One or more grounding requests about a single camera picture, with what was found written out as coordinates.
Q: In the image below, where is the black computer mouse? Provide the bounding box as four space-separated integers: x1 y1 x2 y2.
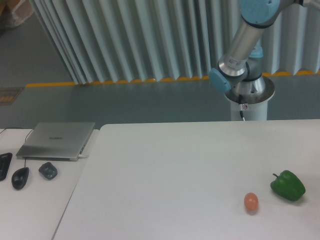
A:
11 167 30 190

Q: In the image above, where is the black mouse cable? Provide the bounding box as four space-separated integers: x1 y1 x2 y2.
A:
0 126 35 169

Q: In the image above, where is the dark grey small case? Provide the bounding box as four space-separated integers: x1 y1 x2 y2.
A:
38 162 58 180

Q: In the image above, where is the silver closed laptop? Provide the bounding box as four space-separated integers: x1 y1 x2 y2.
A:
16 122 95 161

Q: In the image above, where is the green bell pepper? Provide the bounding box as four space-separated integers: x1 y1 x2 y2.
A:
270 170 306 202

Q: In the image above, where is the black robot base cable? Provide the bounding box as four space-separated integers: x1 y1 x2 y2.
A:
237 93 246 122

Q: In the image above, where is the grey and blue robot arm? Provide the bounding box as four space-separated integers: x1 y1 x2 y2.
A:
209 0 320 105

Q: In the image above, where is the grey corrugated partition panel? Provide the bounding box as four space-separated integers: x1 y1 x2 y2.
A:
28 0 320 86

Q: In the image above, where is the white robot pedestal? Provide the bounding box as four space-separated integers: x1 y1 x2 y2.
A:
229 100 268 121

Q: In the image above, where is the brown egg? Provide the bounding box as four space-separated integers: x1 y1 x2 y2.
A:
243 192 259 213

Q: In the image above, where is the cardboard box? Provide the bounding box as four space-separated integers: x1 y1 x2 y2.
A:
0 0 34 30

